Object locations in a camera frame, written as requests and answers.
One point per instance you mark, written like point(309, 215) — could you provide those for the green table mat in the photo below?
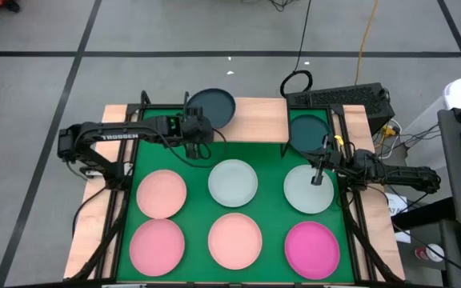
point(198, 212)

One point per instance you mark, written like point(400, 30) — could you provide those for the magenta plate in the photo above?
point(311, 250)

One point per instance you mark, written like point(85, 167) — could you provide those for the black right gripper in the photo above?
point(334, 160)

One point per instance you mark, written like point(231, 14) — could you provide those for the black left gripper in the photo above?
point(198, 130)

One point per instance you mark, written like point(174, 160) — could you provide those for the white paper sheet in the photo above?
point(396, 202)

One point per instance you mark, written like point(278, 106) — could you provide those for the grey table clamp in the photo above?
point(91, 173)

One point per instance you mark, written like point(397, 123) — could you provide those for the wooden shelf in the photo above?
point(254, 120)

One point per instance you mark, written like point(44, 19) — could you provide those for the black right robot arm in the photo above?
point(406, 176)

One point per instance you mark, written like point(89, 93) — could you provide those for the pink plate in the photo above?
point(157, 247)

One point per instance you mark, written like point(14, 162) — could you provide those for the yellow plug connector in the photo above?
point(388, 130)

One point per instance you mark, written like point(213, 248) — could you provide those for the pale grey-green plate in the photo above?
point(233, 182)
point(302, 196)

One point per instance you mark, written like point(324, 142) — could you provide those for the peach plate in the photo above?
point(235, 241)
point(161, 194)

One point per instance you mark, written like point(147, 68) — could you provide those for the black metal table frame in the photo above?
point(134, 108)

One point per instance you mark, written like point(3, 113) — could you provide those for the red and white cup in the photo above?
point(428, 253)

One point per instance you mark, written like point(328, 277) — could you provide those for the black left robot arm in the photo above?
point(114, 137)

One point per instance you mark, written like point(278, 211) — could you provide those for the dark teal plate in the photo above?
point(218, 106)
point(306, 132)

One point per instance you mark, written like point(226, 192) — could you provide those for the black computer case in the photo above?
point(340, 102)

